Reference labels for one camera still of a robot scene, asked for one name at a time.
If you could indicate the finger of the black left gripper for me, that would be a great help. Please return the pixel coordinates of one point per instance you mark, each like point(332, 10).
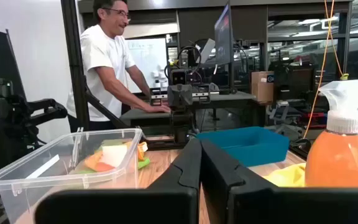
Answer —
point(186, 96)
point(173, 96)

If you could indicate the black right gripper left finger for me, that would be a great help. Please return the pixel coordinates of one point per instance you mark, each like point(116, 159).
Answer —
point(166, 199)

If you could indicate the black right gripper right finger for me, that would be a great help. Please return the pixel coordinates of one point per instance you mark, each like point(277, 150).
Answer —
point(244, 202)

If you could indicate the yellow microfiber towel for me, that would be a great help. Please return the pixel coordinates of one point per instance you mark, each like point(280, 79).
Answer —
point(286, 177)

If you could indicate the orange microfiber towel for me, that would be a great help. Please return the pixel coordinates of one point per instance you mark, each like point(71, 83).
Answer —
point(102, 167)

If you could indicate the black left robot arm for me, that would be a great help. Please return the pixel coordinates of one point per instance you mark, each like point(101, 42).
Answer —
point(182, 124)

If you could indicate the lime green microfiber towel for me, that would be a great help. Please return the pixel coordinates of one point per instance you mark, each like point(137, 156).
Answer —
point(144, 163)

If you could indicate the grey desk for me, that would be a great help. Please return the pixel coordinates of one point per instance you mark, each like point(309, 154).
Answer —
point(228, 98)

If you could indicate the whiteboard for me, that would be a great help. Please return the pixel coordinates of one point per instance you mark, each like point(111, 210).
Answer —
point(145, 59)

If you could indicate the teal plastic basket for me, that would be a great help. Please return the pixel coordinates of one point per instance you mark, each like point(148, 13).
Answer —
point(247, 149)

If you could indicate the brown cardboard box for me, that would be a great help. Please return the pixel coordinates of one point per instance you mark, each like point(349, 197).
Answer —
point(261, 90)

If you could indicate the black computer monitor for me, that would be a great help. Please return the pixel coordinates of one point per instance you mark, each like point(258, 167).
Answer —
point(222, 37)

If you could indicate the white cloth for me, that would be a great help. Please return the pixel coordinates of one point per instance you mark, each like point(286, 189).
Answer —
point(113, 155)

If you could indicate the grey office chair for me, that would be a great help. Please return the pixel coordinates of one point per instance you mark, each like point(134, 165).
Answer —
point(278, 115)

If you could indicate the person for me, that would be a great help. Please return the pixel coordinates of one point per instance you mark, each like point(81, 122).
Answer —
point(101, 56)

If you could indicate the person's eyeglasses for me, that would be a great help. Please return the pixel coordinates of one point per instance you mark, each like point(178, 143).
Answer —
point(120, 13)

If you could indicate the orange liquid spray bottle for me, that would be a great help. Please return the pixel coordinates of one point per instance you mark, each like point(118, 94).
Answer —
point(337, 161)

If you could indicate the red bin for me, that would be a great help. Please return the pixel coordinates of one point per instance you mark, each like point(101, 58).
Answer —
point(314, 119)

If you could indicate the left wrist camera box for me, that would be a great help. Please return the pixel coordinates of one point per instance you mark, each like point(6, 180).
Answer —
point(179, 77)

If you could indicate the black diagonal frame strut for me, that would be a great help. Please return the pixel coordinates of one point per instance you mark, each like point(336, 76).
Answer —
point(104, 109)

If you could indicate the black vertical frame post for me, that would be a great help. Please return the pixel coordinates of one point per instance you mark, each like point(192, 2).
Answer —
point(73, 62)

